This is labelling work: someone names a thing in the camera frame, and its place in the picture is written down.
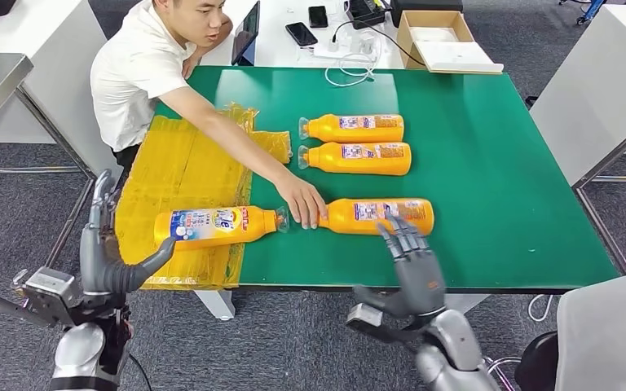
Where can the person's right hand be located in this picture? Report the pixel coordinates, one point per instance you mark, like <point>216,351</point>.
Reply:
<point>302,202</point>

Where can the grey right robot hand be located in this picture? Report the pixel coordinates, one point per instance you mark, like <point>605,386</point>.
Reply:
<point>421,280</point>

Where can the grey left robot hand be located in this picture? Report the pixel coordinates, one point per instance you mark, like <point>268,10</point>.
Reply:
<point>99,264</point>

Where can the person's left hand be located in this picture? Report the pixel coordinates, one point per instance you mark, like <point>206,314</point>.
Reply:
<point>190,65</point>

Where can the orange detergent bottle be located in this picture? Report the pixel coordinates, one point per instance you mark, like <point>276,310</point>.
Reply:
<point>356,133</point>
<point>210,229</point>
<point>356,221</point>
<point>356,163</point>

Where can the person's right forearm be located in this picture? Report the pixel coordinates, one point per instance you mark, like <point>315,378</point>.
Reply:
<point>243,145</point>

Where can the person's left forearm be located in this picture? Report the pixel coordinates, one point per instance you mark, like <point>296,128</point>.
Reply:
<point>216,38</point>

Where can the small bottle on floor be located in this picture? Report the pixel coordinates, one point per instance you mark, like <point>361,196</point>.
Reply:
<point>18,278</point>

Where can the white table leg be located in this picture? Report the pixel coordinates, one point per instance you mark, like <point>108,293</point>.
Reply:
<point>467,302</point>
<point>217,305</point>

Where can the person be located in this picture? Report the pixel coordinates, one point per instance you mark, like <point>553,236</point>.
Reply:
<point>610,334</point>
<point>135,70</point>

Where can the dark tablet on stand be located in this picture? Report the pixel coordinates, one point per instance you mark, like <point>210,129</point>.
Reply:
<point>245,33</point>

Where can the white desk with devices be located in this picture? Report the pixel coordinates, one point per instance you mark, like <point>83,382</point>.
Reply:
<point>278,51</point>

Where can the yellow plastic sheet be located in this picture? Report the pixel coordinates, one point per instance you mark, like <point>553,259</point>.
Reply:
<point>183,172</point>

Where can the black smartphone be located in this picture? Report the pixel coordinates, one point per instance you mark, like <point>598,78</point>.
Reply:
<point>318,17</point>
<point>301,34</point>

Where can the black round stool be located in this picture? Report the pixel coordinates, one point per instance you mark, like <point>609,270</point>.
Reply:
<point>537,361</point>

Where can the white desk with side panel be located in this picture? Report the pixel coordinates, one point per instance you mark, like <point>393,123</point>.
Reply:
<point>54,102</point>

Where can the white power strip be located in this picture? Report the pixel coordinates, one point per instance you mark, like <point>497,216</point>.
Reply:
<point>339,51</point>

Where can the black charger device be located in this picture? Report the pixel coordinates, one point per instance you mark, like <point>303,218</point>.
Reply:
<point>366,12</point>

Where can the open cardboard box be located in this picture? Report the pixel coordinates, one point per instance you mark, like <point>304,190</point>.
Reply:
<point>405,48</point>

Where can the small black object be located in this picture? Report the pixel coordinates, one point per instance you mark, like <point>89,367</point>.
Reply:
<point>531,102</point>

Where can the white item inside carton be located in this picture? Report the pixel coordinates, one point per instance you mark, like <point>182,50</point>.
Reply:
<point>431,35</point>

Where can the white flat box lid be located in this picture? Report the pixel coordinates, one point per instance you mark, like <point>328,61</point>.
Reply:
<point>460,58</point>

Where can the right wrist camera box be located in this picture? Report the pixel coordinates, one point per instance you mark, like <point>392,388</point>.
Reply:
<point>367,318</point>

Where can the white desk on metal frame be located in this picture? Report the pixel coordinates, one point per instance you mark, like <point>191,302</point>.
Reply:
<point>588,97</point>

